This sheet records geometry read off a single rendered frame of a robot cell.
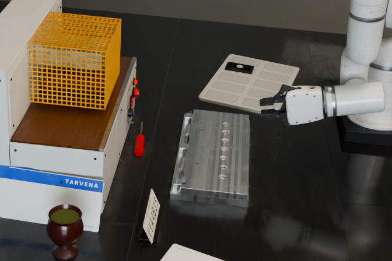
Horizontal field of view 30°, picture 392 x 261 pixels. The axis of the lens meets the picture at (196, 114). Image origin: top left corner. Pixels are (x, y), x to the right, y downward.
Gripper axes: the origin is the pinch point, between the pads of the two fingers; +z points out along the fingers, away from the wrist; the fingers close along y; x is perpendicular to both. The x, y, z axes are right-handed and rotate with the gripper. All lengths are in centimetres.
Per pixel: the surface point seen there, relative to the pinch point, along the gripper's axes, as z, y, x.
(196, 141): 21.7, 10.1, 2.2
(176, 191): 25.5, 11.4, -21.1
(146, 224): 30, 7, -41
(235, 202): 10.4, 15.7, -21.9
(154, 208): 29.7, 9.3, -31.2
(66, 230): 46, -1, -51
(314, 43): -18, 23, 97
